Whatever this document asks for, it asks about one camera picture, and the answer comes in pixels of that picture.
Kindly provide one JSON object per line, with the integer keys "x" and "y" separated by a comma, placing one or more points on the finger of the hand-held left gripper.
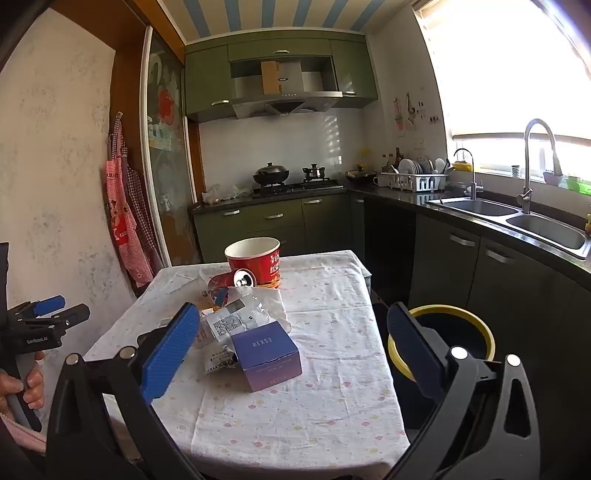
{"x": 50, "y": 305}
{"x": 76, "y": 314}

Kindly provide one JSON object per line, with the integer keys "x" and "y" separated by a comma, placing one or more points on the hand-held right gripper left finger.
{"x": 168, "y": 355}

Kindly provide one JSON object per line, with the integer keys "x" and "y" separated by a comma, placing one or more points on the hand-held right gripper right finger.
{"x": 415, "y": 355}

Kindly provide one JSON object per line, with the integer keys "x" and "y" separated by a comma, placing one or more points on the clear printed wrapper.
{"x": 217, "y": 357}

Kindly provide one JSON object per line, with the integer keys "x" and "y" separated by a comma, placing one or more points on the yellow rimmed trash bin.
{"x": 457, "y": 330}

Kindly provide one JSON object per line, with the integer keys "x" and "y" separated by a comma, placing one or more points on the white plastic bag with label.
{"x": 240, "y": 311}

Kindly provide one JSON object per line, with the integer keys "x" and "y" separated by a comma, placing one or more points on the red soda can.
{"x": 231, "y": 279}

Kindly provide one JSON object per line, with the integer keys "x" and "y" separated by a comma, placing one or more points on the purple cardboard box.
{"x": 268, "y": 360}

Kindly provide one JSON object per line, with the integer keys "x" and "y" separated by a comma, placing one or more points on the white tissue paper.
{"x": 277, "y": 314}

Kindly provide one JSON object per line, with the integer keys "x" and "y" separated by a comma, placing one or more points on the red paper bowl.
{"x": 258, "y": 265}

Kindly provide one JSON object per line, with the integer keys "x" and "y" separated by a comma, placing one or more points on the person's left hand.
{"x": 33, "y": 383}

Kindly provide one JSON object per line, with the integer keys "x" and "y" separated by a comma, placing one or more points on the red checked apron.
{"x": 122, "y": 217}

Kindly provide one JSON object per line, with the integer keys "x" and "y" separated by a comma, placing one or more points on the dark checked apron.
{"x": 143, "y": 217}

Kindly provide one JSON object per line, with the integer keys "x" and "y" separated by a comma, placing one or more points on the floral white tablecloth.
{"x": 300, "y": 415}

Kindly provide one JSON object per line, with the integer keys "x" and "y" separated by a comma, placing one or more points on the steel double sink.
{"x": 485, "y": 208}

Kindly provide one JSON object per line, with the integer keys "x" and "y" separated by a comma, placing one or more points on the clear plastic bag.
{"x": 226, "y": 194}

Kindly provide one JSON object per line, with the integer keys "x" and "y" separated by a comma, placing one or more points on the white dish rack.
{"x": 415, "y": 183}

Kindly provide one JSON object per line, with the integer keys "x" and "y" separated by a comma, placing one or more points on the green base cabinets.
{"x": 277, "y": 221}

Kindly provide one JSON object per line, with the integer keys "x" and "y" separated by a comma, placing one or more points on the patterned glass sliding door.
{"x": 166, "y": 161}

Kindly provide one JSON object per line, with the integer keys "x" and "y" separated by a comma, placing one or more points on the white mug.
{"x": 382, "y": 180}

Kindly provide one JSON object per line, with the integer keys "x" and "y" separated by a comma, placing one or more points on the thin steel faucet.
{"x": 473, "y": 184}

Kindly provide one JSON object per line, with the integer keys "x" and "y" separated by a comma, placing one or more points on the row of white plates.
{"x": 408, "y": 167}

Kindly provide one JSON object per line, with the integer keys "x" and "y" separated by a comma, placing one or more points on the black frying pan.
{"x": 361, "y": 175}

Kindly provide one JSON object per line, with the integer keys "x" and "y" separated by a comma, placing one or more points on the dark sauce bottle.
{"x": 398, "y": 159}

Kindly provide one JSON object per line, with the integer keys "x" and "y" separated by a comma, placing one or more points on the tall steel faucet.
{"x": 526, "y": 184}

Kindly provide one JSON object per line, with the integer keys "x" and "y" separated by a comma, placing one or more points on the black gas stove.
{"x": 300, "y": 187}

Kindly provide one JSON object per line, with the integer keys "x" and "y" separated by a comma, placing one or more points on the black wok with lid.
{"x": 271, "y": 174}

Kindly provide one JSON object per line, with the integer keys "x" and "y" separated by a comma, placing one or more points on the small metal pot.
{"x": 314, "y": 171}

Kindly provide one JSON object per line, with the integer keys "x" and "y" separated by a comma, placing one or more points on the small white bowl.
{"x": 552, "y": 179}

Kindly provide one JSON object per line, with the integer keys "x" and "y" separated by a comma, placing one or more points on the green plastic container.
{"x": 579, "y": 184}

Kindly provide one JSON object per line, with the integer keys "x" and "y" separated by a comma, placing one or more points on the steel range hood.
{"x": 300, "y": 87}

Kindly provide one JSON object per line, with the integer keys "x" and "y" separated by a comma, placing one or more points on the window with blind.
{"x": 508, "y": 69}

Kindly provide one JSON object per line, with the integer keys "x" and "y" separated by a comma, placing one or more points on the hanging wall ornament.
{"x": 411, "y": 110}
{"x": 399, "y": 117}

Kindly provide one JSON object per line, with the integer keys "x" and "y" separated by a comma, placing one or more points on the green wall cabinets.
{"x": 205, "y": 78}

